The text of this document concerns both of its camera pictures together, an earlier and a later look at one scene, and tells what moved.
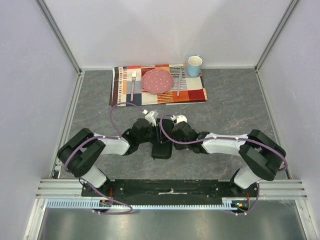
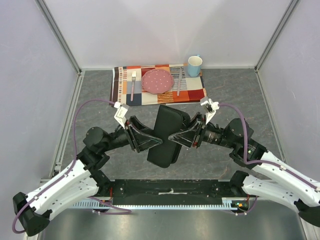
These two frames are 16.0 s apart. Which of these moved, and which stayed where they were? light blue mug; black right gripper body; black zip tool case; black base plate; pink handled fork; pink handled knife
Moved: black right gripper body; black zip tool case
Stayed: black base plate; pink handled fork; pink handled knife; light blue mug
